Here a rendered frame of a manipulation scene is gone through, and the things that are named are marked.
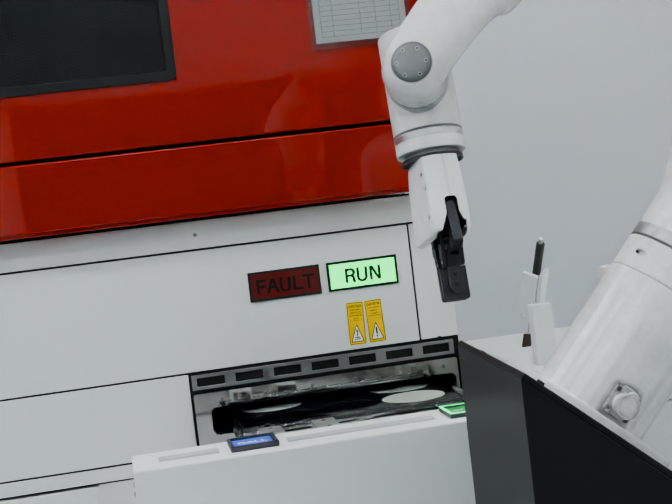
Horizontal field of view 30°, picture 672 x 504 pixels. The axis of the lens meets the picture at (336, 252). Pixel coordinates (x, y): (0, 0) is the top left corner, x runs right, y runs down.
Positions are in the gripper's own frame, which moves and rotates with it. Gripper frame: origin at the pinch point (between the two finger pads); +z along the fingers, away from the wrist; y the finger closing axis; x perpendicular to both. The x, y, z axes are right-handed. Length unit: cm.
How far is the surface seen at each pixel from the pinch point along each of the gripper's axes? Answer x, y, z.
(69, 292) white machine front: -47, -57, -14
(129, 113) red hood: -34, -46, -39
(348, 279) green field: -2, -57, -10
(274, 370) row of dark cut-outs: -16, -60, 3
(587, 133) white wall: 102, -198, -62
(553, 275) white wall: 87, -206, -23
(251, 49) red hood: -14, -45, -46
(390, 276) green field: 5, -57, -9
